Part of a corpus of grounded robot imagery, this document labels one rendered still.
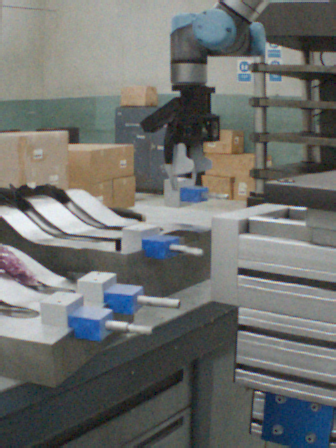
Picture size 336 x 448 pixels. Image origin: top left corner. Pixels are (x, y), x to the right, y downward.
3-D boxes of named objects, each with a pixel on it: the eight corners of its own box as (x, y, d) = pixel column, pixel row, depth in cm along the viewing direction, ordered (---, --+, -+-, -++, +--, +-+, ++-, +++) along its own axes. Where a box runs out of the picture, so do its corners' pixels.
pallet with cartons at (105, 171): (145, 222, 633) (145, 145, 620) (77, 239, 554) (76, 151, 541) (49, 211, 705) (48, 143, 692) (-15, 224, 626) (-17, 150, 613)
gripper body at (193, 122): (200, 145, 124) (200, 84, 122) (163, 144, 129) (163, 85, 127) (221, 144, 130) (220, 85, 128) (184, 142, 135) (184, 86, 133)
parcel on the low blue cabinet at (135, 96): (159, 106, 847) (159, 85, 842) (144, 106, 820) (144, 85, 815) (133, 107, 871) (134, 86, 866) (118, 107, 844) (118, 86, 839)
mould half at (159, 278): (216, 276, 119) (217, 202, 117) (127, 312, 98) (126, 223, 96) (26, 243, 147) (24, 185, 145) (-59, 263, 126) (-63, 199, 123)
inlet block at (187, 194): (233, 209, 129) (233, 182, 128) (220, 213, 125) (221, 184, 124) (177, 203, 137) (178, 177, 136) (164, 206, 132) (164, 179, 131)
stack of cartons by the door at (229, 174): (275, 200, 785) (275, 132, 770) (263, 203, 758) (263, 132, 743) (214, 194, 832) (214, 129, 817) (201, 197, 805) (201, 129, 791)
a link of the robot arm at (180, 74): (162, 64, 126) (185, 66, 133) (162, 86, 127) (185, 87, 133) (194, 63, 122) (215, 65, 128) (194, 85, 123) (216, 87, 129)
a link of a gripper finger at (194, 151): (211, 189, 132) (205, 145, 129) (186, 187, 135) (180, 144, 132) (218, 184, 134) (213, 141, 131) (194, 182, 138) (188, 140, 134)
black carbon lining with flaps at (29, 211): (169, 240, 116) (169, 186, 115) (111, 257, 103) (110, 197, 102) (34, 221, 136) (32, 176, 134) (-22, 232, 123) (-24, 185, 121)
